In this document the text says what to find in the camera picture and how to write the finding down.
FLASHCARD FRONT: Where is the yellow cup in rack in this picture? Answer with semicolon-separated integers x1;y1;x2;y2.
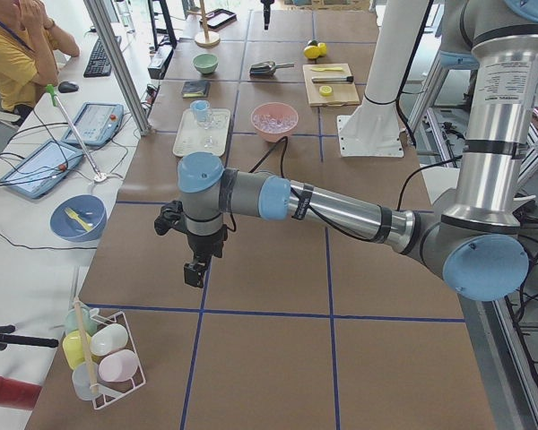
62;330;85;370

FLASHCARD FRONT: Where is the green ceramic bowl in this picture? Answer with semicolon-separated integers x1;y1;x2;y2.
193;53;219;75

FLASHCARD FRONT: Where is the near teach pendant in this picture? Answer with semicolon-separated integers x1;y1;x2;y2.
0;139;83;199

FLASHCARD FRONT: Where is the yellow plastic knife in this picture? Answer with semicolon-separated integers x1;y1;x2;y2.
310;66;344;73

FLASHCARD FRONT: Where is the pink bowl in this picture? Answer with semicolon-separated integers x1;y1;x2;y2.
250;102;299;142

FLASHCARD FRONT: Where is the aluminium frame post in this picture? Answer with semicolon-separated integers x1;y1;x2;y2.
84;0;152;136

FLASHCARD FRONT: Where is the dark grey folded cloth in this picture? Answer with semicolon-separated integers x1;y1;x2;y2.
181;80;210;99

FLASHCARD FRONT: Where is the clear cup in rack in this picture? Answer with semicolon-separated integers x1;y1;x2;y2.
72;362;100;400

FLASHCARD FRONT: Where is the far teach pendant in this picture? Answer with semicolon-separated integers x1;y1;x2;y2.
73;102;125;148

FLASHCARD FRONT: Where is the metal ice scoop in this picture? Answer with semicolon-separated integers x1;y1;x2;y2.
249;61;295;77

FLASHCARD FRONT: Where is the blue plastic cup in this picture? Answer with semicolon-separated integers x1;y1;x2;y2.
190;99;211;124

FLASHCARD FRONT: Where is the wooden cutting board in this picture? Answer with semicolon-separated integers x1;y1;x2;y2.
303;63;360;108

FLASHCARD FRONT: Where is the yellow lemon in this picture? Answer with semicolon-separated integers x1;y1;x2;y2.
317;42;328;56
303;45;322;60

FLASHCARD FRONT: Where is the cream bear tray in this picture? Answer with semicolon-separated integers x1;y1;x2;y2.
172;108;230;157

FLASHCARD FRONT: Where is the pink cup in rack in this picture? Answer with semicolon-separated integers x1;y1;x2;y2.
99;349;139;383

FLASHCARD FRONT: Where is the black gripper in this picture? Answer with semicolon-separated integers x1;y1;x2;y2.
154;201;228;288

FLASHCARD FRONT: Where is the black keyboard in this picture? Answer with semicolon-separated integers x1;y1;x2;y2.
83;39;112;78

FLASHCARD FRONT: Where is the lemon half slice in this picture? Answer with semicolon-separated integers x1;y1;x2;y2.
318;85;334;97

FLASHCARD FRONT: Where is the wooden cup tree stand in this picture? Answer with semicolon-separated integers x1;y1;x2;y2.
194;0;221;48

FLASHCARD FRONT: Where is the white cup in rack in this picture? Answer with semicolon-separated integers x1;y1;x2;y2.
90;323;129;357

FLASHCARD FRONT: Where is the green cup in rack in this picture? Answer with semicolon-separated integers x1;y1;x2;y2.
65;305;98;336

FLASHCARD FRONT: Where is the black tripod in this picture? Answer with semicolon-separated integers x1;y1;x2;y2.
0;324;59;351

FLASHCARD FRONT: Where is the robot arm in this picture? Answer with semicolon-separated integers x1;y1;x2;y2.
154;1;538;301
261;0;274;30

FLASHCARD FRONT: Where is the person in yellow shirt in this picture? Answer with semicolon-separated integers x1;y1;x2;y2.
0;0;80;125

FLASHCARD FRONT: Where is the teach pendant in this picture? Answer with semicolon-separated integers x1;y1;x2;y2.
0;139;83;199
73;102;125;148

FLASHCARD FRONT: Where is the red cylinder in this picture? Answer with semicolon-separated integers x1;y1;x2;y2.
0;376;41;410

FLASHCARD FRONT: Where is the clear ice cubes pile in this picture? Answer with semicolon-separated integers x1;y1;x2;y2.
253;114;297;133

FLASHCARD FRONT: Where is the blue bowl on side table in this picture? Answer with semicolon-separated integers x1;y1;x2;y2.
49;194;107;243

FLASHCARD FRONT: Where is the clear wine glass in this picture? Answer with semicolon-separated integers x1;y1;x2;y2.
199;109;227;150

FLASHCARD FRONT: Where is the black computer mouse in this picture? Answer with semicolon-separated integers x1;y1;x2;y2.
57;81;80;93

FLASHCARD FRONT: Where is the white wire cup rack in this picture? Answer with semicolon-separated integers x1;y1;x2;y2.
68;300;146;410

